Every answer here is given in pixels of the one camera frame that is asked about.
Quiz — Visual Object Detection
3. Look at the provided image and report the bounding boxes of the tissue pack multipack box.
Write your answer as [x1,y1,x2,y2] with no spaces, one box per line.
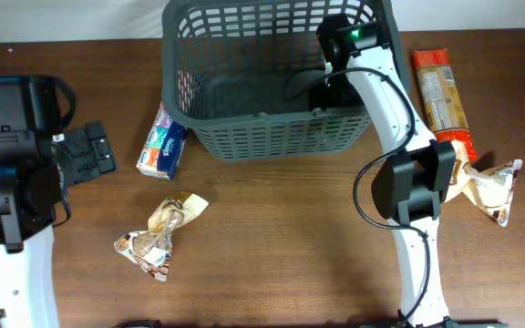
[136,103,188,180]

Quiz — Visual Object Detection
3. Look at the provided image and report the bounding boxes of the grey plastic shopping basket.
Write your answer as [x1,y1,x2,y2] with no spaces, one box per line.
[161,0,411,161]

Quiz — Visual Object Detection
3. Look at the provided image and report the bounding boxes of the long pasta package red ends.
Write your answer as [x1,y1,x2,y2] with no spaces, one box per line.
[412,48,479,161]

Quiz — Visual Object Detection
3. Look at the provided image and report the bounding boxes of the snack bag beige brown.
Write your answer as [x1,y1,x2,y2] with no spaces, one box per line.
[114,191,209,282]
[445,140,523,227]

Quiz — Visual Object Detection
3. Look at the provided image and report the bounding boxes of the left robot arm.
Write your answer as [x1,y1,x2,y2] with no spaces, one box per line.
[0,76,117,327]

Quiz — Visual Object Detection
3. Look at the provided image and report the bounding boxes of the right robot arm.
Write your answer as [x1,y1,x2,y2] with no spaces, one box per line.
[316,14,456,327]

